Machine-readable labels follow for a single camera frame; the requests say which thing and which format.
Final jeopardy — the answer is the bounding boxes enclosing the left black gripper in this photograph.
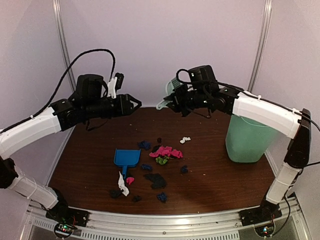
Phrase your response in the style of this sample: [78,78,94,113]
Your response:
[83,93,144,119]

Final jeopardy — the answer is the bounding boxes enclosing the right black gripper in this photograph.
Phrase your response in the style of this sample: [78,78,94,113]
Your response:
[164,82,209,117]

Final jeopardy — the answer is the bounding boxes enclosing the small pink paper scrap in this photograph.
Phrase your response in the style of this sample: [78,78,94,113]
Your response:
[126,177,135,185]

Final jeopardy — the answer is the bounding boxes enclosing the mint green waste bin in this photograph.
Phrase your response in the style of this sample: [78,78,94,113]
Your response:
[225,115,278,164]

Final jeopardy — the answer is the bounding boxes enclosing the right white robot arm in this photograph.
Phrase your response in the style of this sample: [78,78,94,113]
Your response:
[165,82,311,221]

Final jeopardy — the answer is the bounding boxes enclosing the small white paper scrap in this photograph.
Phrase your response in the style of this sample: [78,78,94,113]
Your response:
[179,136,191,144]

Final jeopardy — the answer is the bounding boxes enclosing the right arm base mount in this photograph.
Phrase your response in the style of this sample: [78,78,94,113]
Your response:
[239,199,283,238]

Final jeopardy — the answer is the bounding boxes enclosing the left aluminium frame post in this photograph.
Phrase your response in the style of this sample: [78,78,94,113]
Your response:
[52,0,76,91]

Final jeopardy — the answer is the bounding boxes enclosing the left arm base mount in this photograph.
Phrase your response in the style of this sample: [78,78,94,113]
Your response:
[41,188,89,240]

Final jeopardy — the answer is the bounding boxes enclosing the dark blue scrap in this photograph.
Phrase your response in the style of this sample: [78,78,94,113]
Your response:
[180,165,189,174]
[156,192,168,203]
[137,140,151,150]
[141,164,153,171]

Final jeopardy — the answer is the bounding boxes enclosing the dark blue scrap front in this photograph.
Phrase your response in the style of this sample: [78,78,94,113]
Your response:
[156,192,168,203]

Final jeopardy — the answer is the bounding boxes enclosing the right aluminium frame post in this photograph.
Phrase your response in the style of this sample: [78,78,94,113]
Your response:
[247,0,273,92]

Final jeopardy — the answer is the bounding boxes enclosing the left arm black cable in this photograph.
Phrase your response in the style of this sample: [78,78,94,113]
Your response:
[0,49,117,133]

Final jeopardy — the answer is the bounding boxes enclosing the large black paper scrap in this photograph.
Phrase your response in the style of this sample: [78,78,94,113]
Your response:
[143,173,167,190]

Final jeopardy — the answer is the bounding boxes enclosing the small black scrap front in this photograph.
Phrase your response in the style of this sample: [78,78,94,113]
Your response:
[132,195,142,203]

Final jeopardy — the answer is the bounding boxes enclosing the large pink paper scrap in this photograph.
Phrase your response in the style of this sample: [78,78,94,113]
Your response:
[149,145,184,159]

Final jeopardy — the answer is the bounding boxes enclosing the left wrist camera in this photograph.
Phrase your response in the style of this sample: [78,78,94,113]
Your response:
[107,72,125,99]

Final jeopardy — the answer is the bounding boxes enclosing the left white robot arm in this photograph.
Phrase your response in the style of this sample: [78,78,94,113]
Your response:
[0,94,142,222]

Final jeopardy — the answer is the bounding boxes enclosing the green paper scrap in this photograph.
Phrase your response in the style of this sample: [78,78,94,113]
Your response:
[155,156,170,166]

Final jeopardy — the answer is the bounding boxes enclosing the black scrap under pink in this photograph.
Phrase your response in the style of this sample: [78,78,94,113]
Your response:
[151,144,162,153]

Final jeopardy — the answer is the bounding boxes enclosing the mint green hand brush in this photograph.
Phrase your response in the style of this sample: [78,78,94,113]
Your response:
[155,78,182,111]

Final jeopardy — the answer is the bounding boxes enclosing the front aluminium rail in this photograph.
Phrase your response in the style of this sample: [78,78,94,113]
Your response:
[18,196,312,240]

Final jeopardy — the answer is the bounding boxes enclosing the blue plastic dustpan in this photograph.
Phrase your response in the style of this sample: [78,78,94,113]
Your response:
[113,149,141,179]

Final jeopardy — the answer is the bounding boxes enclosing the long white paper scrap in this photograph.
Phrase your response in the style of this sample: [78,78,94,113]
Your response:
[118,171,130,197]

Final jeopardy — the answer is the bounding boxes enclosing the aluminium frame post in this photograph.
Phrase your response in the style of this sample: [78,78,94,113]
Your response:
[247,0,273,92]
[52,0,76,91]

